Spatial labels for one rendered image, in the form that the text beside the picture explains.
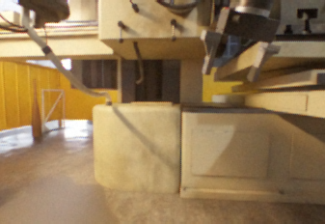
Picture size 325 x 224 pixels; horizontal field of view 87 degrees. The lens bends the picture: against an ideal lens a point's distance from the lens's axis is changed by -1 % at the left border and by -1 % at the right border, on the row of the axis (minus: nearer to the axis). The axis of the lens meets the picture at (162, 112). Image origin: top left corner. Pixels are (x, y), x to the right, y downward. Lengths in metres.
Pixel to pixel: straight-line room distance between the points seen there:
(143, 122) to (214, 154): 0.52
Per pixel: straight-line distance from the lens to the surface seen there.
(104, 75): 1.96
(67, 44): 1.74
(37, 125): 3.44
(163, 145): 1.22
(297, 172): 1.48
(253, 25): 0.49
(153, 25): 1.23
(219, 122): 1.21
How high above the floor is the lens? 0.67
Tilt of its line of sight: 5 degrees down
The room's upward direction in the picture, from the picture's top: 1 degrees clockwise
